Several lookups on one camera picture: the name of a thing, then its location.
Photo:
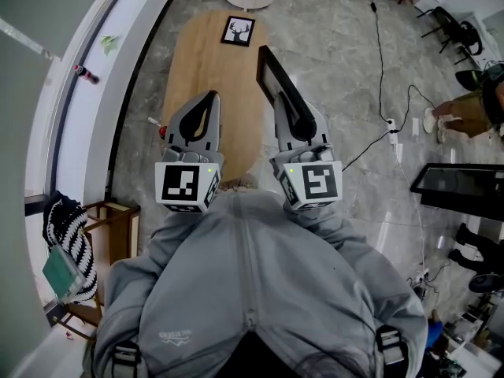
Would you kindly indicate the cola bottle red label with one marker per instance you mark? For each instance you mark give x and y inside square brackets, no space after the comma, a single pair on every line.
[86,74]
[162,131]

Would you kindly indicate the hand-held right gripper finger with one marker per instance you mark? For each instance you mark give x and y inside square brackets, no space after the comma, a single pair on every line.
[281,132]
[321,132]

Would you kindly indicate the deer picture frame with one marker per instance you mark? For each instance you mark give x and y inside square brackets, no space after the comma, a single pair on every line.
[238,32]

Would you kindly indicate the wooden coffee table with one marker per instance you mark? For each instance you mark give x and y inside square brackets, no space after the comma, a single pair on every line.
[208,65]

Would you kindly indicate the white power strip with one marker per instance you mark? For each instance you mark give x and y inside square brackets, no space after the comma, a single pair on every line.
[393,140]

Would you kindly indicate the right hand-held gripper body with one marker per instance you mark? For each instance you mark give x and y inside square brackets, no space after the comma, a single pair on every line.
[319,181]

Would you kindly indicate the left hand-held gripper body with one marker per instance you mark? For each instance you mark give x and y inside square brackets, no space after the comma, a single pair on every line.
[181,183]

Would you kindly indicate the white paper scrap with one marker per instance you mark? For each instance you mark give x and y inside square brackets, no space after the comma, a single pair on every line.
[154,121]

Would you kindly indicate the black metal chair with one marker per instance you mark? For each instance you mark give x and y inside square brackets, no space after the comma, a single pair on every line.
[443,22]
[470,39]

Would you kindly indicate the black framed screen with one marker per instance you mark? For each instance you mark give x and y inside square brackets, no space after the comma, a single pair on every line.
[456,183]

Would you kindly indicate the white window sill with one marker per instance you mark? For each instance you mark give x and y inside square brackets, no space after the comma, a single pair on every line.
[98,93]

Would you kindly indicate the green box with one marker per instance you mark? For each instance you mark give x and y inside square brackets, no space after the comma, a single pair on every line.
[61,274]

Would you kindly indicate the person's grey hoodie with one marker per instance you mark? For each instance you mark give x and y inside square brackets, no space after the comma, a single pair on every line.
[256,290]

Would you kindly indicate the wooden side shelf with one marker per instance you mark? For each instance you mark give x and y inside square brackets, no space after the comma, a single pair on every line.
[114,234]

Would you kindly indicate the small black picture frame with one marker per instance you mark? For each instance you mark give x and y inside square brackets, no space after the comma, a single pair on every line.
[283,89]

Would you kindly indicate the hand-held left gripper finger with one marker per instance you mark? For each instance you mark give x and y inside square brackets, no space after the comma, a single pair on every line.
[214,132]
[175,126]

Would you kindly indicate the small pink object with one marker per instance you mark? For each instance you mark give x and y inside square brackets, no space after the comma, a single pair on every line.
[70,335]

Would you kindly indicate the person's left forearm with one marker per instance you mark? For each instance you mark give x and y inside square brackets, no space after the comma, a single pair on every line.
[177,234]

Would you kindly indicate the green paper leaf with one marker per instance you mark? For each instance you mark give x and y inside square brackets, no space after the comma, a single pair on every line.
[109,43]

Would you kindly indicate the person's left speckled shoe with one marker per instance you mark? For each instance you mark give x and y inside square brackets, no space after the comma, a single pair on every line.
[230,184]

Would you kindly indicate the person's speckled shoe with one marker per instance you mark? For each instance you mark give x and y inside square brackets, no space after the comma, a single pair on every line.
[250,182]
[230,184]

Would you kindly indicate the black green bag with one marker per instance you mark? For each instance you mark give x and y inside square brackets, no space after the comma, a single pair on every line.
[472,78]

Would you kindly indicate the person's right speckled shoe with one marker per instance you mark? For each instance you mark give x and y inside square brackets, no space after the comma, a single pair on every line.
[250,182]

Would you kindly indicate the person's right forearm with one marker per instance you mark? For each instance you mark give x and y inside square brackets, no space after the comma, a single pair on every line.
[334,234]

